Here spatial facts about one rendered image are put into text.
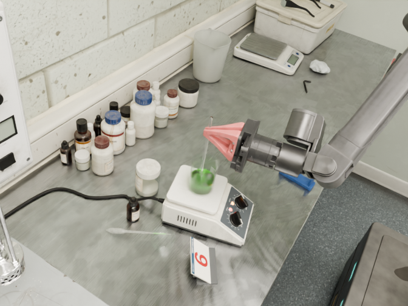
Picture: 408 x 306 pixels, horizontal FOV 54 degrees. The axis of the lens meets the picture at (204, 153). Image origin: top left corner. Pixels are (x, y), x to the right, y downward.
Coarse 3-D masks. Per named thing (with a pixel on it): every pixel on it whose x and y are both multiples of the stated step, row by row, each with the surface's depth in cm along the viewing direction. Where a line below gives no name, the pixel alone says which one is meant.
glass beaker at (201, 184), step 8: (192, 160) 89; (200, 160) 91; (208, 160) 91; (216, 160) 89; (192, 168) 87; (208, 168) 93; (216, 168) 90; (192, 176) 88; (200, 176) 86; (208, 176) 87; (192, 184) 89; (200, 184) 88; (208, 184) 89; (192, 192) 91; (200, 192) 90; (208, 192) 91
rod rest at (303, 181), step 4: (280, 172) 113; (284, 176) 113; (288, 176) 112; (292, 176) 112; (300, 176) 113; (304, 176) 113; (292, 180) 112; (296, 180) 111; (300, 180) 111; (304, 180) 111; (308, 180) 112; (312, 180) 109; (300, 184) 111; (304, 184) 110; (308, 184) 110; (312, 184) 111; (308, 188) 110
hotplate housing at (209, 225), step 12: (228, 192) 96; (240, 192) 99; (168, 204) 90; (168, 216) 92; (180, 216) 91; (192, 216) 90; (204, 216) 90; (216, 216) 90; (192, 228) 93; (204, 228) 91; (216, 228) 90; (228, 228) 90; (228, 240) 92; (240, 240) 91
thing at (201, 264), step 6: (198, 246) 88; (204, 246) 90; (198, 252) 87; (204, 252) 89; (198, 258) 86; (204, 258) 88; (198, 264) 85; (204, 264) 86; (198, 270) 84; (204, 270) 85; (204, 276) 84
